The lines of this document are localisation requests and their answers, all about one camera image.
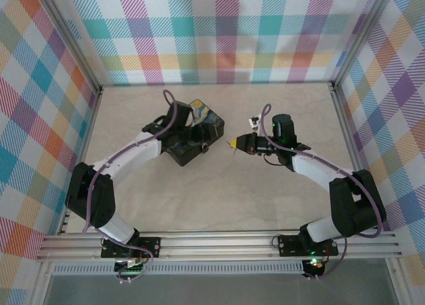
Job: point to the small padlock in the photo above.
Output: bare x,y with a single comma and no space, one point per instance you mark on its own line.
204,148

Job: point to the aluminium side rail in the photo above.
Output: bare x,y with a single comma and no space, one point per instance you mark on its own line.
352,142
81,159

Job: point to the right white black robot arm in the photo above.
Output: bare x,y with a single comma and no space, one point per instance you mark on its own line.
355,202

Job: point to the aluminium mounting rail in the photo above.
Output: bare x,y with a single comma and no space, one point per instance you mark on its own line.
219,245

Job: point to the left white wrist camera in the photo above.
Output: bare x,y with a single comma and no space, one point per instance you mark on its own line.
191,119

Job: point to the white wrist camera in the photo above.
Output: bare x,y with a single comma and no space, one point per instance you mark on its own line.
254,122
191,119

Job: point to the aluminium frame post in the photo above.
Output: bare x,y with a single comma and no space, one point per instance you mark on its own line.
66,36
362,36

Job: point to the black box with starry painting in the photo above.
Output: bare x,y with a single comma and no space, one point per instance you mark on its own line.
212,119

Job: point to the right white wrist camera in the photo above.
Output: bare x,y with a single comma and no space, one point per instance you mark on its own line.
254,122

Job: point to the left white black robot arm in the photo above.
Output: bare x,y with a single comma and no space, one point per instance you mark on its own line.
99,192

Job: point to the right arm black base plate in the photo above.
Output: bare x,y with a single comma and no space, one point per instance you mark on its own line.
290,245

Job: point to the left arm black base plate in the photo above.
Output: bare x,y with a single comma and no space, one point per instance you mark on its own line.
149,246

